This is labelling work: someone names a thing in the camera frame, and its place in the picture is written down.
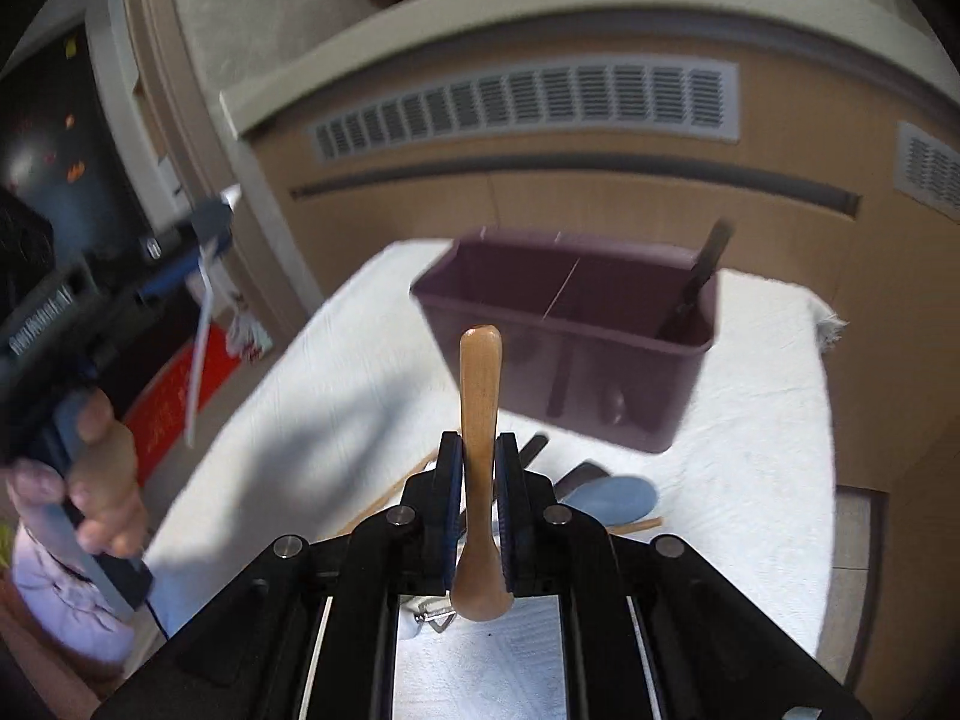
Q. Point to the patterned bag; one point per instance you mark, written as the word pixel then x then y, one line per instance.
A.
pixel 246 330

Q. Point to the blue spoon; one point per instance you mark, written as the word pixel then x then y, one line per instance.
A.
pixel 611 499

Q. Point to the white plastic utensil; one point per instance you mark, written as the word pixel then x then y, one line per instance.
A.
pixel 199 360

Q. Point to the wooden spoon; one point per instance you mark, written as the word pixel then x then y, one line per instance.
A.
pixel 480 390

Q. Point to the wooden chopstick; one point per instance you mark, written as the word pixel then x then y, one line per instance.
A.
pixel 390 495
pixel 637 526

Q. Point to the wooden cabinet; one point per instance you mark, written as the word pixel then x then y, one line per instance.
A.
pixel 525 199

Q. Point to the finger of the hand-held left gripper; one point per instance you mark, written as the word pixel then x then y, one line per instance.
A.
pixel 171 281
pixel 211 221

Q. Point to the white textured cloth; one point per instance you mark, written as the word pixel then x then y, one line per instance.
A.
pixel 337 390

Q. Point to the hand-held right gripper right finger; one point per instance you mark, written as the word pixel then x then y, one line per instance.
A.
pixel 508 499

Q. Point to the short grey vent grille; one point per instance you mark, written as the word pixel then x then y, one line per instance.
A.
pixel 930 169

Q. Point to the person's left forearm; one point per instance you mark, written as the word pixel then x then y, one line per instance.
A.
pixel 52 600

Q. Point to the black panel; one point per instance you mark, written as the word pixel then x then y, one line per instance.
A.
pixel 52 135

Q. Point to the small metal utensil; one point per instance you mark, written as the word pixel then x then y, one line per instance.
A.
pixel 435 616

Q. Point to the person's left hand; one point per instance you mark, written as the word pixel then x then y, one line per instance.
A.
pixel 112 480

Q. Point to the red bag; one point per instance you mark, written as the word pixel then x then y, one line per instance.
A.
pixel 172 397

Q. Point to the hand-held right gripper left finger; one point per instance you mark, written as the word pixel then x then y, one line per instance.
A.
pixel 450 499

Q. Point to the black utensil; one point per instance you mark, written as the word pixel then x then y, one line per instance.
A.
pixel 701 270
pixel 581 476
pixel 532 450

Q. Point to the maroon plastic utensil bin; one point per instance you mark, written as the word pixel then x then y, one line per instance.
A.
pixel 600 360

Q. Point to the long grey vent grille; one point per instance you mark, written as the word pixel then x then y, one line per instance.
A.
pixel 525 105

